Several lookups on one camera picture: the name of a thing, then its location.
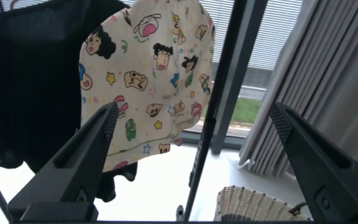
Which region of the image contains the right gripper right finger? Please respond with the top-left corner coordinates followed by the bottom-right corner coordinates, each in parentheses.
top-left (268, 101), bottom-right (358, 222)

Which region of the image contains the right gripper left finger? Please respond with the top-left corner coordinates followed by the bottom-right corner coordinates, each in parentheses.
top-left (7, 101), bottom-right (119, 222)

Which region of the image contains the cream printed garment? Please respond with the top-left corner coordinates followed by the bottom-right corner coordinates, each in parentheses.
top-left (78, 0), bottom-right (216, 172)

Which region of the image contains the white laundry basket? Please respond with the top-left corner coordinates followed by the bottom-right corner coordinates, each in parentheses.
top-left (213, 185), bottom-right (312, 222)

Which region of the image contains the black garment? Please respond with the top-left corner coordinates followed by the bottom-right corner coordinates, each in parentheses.
top-left (0, 0), bottom-right (138, 203)

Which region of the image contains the beige curtain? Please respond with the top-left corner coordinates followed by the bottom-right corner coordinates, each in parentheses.
top-left (238, 0), bottom-right (358, 178)

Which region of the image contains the window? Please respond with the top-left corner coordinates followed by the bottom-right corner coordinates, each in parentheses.
top-left (0, 0), bottom-right (304, 156)

